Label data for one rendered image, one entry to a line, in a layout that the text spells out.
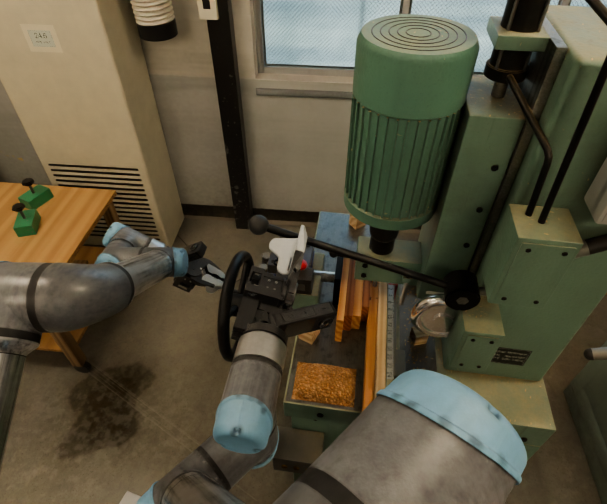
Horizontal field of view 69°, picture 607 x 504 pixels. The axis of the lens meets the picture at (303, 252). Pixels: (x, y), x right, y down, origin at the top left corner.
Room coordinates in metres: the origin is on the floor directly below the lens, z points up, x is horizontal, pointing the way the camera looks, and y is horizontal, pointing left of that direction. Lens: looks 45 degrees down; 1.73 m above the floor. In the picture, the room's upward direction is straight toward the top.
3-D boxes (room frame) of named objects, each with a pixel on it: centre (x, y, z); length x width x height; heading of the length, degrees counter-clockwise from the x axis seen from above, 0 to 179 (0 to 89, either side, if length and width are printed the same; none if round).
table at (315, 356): (0.70, -0.06, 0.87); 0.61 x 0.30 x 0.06; 172
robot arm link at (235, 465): (0.27, 0.09, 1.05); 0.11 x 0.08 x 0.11; 134
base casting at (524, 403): (0.65, -0.29, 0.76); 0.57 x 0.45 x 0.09; 82
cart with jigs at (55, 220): (1.30, 1.16, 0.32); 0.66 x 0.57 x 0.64; 174
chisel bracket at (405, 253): (0.67, -0.19, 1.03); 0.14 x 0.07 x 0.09; 82
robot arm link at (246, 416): (0.28, 0.08, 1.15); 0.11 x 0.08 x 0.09; 171
